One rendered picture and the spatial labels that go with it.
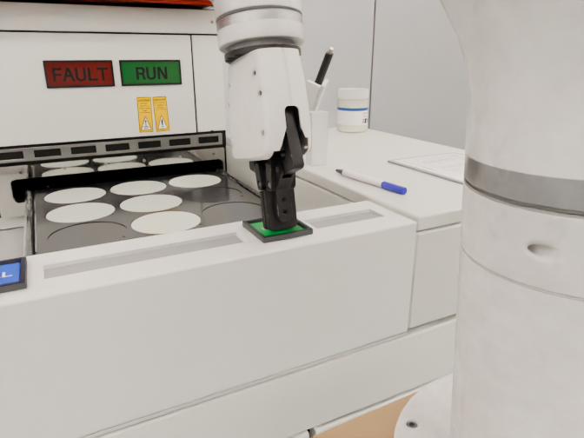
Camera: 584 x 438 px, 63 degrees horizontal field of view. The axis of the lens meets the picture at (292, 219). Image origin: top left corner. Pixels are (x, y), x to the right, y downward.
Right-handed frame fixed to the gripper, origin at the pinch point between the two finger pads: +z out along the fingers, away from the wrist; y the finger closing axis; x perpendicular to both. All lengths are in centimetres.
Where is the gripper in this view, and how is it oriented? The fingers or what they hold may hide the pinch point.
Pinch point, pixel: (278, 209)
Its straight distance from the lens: 48.9
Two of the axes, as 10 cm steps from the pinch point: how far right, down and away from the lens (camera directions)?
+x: 8.9, -1.5, 4.4
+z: 1.0, 9.8, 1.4
